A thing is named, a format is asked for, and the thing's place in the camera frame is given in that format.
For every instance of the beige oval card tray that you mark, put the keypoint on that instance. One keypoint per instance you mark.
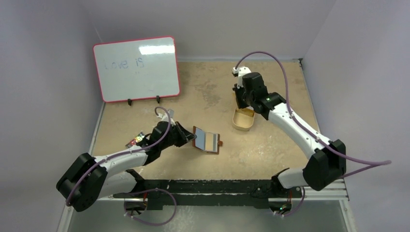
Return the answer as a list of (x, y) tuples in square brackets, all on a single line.
[(243, 119)]

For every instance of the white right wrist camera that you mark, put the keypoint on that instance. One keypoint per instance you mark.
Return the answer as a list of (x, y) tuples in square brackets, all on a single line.
[(240, 71)]

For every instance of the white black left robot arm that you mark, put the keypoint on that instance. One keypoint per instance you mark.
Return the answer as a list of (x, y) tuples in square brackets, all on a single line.
[(90, 178)]

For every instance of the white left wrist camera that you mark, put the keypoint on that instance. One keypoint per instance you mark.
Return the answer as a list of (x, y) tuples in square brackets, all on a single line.
[(167, 117)]

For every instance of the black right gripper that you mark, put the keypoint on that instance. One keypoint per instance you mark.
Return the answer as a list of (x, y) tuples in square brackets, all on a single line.
[(239, 99)]

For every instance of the pink framed whiteboard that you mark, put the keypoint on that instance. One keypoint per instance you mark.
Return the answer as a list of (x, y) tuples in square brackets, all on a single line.
[(137, 69)]

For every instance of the pack of coloured markers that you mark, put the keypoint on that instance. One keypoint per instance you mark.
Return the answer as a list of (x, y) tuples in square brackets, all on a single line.
[(136, 140)]

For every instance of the aluminium rail frame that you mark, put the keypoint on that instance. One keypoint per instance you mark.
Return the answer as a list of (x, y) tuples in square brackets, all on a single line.
[(157, 193)]

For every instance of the brown leather card holder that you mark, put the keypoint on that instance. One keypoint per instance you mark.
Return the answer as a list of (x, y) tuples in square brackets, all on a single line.
[(199, 141)]

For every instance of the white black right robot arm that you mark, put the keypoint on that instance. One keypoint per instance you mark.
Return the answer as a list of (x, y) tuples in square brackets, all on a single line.
[(323, 166)]

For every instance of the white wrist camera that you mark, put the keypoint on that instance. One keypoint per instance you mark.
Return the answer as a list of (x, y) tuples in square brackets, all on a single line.
[(167, 117), (240, 71)]

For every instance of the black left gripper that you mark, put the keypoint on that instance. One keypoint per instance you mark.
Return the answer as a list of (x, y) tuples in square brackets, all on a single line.
[(184, 136)]

